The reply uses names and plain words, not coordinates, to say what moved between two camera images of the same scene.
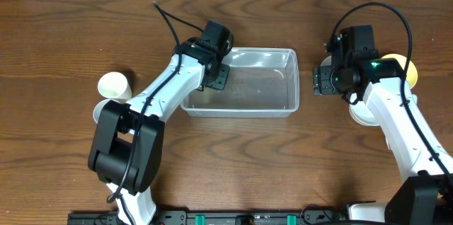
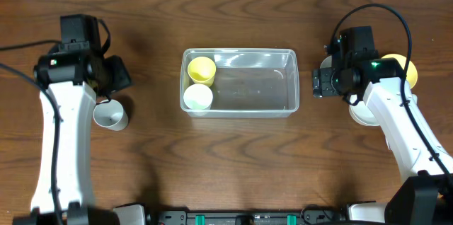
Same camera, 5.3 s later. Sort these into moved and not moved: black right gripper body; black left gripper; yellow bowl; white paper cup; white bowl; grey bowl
Moved: black left gripper; white paper cup
Not moved: white bowl; black right gripper body; grey bowl; yellow bowl
